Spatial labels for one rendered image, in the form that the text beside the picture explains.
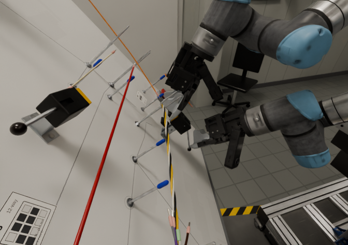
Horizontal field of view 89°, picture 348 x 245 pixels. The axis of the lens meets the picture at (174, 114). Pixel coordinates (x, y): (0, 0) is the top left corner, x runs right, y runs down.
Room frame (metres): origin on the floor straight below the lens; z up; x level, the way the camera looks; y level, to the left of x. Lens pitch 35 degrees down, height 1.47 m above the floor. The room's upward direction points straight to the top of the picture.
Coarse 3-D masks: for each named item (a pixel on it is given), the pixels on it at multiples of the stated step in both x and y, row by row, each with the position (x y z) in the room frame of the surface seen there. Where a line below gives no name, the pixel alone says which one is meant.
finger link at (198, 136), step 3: (195, 129) 0.44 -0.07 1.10; (195, 132) 0.44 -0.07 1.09; (198, 132) 0.43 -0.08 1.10; (195, 135) 0.43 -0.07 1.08; (198, 135) 0.43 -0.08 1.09; (201, 135) 0.42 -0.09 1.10; (204, 135) 0.41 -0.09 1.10; (207, 135) 0.41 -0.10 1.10; (195, 138) 0.43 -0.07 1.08; (198, 138) 0.42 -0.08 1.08; (201, 138) 0.41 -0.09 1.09; (204, 138) 0.41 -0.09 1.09; (207, 138) 0.40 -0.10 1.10; (195, 141) 0.42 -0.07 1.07; (198, 141) 0.41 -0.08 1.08; (195, 144) 0.41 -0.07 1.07; (210, 144) 0.39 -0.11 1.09; (192, 147) 0.42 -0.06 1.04; (195, 147) 0.40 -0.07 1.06
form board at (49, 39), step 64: (0, 0) 0.39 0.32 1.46; (64, 0) 0.64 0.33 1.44; (0, 64) 0.25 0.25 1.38; (64, 64) 0.36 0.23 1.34; (128, 64) 0.66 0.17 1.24; (0, 128) 0.16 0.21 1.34; (64, 128) 0.22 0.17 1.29; (128, 128) 0.33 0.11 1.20; (192, 128) 0.69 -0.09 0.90; (0, 192) 0.10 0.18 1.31; (64, 192) 0.13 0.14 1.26; (128, 192) 0.18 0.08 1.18; (192, 192) 0.29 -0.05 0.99
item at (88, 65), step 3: (126, 27) 0.43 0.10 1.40; (123, 30) 0.43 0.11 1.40; (120, 33) 0.43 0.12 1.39; (117, 36) 0.43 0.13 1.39; (114, 39) 0.43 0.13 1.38; (111, 42) 0.43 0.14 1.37; (108, 45) 0.43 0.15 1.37; (105, 48) 0.43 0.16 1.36; (102, 51) 0.43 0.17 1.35; (99, 54) 0.43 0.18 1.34; (96, 57) 0.43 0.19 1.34; (93, 60) 0.43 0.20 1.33; (87, 63) 0.43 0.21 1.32; (90, 63) 0.43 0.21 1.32; (87, 66) 0.42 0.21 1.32; (90, 66) 0.43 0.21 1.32
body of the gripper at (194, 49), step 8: (184, 48) 0.45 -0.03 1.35; (192, 48) 0.45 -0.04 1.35; (184, 56) 0.45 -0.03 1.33; (192, 56) 0.45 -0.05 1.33; (200, 56) 0.43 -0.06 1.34; (208, 56) 0.43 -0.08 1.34; (176, 64) 0.46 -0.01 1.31; (184, 64) 0.45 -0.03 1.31; (192, 64) 0.45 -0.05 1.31; (168, 72) 0.49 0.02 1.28; (176, 72) 0.43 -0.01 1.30; (184, 72) 0.43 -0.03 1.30; (192, 72) 0.45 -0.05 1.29; (168, 80) 0.43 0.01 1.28; (176, 80) 0.42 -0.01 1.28; (184, 80) 0.43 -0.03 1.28; (192, 80) 0.43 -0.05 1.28; (176, 88) 0.42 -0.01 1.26; (184, 88) 0.43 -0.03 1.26
